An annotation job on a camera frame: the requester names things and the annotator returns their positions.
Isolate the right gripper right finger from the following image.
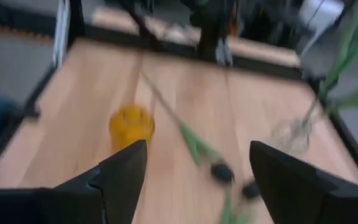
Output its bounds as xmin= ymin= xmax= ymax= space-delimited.
xmin=249 ymin=140 xmax=358 ymax=224

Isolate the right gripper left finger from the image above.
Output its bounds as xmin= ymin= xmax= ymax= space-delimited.
xmin=0 ymin=139 xmax=149 ymax=224

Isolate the black tulip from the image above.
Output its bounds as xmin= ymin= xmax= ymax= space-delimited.
xmin=140 ymin=70 xmax=236 ymax=184
xmin=219 ymin=180 xmax=262 ymax=224

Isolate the dark red tulip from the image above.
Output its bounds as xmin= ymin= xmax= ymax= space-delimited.
xmin=301 ymin=0 xmax=358 ymax=131

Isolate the clear glass vase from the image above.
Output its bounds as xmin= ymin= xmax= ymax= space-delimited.
xmin=270 ymin=116 xmax=323 ymax=156

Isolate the yellow glass vase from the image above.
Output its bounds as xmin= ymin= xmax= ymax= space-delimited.
xmin=109 ymin=104 xmax=155 ymax=153

